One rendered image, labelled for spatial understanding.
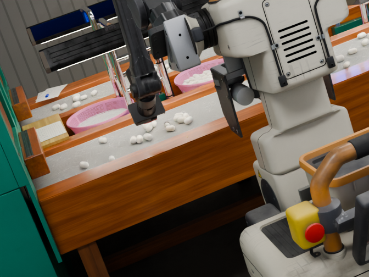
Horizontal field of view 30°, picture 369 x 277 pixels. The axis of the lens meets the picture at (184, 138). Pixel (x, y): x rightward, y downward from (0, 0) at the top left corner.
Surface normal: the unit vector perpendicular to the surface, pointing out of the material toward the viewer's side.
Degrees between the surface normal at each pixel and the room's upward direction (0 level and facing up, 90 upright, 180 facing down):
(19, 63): 90
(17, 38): 90
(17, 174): 90
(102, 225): 90
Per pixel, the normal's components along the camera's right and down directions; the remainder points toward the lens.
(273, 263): -0.67, -0.63
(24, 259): 0.28, 0.28
